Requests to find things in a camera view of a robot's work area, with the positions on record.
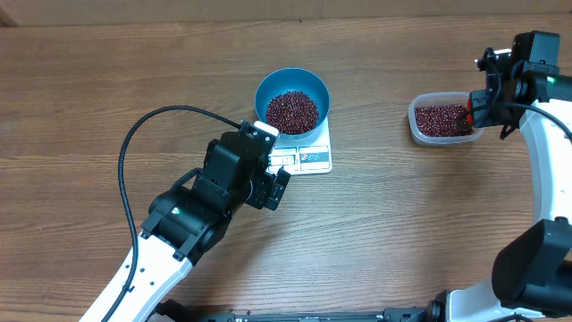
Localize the red measuring scoop blue handle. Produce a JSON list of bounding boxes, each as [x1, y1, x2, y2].
[[466, 97, 472, 113]]

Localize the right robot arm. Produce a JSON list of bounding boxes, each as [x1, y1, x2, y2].
[[426, 30, 571, 321]]

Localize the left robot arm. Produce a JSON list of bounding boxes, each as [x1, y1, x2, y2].
[[82, 121, 290, 321]]

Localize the white digital kitchen scale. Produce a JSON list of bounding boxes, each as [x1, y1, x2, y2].
[[267, 118, 332, 175]]

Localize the red beans in bowl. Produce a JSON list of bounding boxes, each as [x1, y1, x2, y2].
[[265, 91, 319, 135]]

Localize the blue bowl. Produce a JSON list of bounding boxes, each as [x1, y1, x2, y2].
[[254, 67, 332, 138]]

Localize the clear plastic container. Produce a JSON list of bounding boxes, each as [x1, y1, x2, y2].
[[408, 91, 484, 146]]

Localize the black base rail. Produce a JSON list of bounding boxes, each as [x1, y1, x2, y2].
[[147, 300, 446, 322]]

